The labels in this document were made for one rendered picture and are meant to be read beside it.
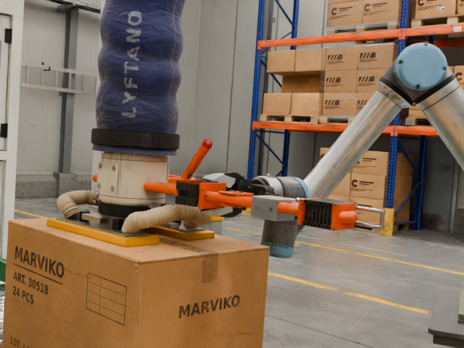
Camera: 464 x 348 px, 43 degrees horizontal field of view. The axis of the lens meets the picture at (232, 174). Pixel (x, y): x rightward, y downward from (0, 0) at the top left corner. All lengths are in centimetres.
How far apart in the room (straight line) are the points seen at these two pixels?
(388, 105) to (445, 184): 843
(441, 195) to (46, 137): 688
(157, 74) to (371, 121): 61
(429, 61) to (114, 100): 77
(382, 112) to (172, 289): 77
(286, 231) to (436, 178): 863
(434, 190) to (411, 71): 866
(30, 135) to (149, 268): 991
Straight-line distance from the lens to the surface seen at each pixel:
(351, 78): 948
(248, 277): 146
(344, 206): 113
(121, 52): 150
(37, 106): 1117
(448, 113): 156
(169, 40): 150
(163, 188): 144
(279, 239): 159
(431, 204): 1020
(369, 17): 951
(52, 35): 1140
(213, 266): 137
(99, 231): 146
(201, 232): 153
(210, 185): 135
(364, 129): 169
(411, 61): 155
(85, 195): 168
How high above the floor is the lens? 120
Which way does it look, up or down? 3 degrees down
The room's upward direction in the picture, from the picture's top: 4 degrees clockwise
